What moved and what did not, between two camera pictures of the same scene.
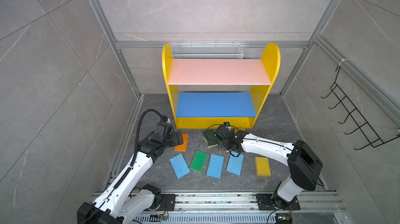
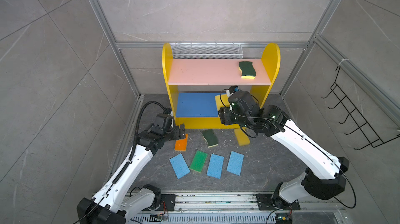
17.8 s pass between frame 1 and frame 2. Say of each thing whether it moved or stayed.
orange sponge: stayed
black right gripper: moved
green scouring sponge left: stayed
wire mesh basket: stayed
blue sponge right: stayed
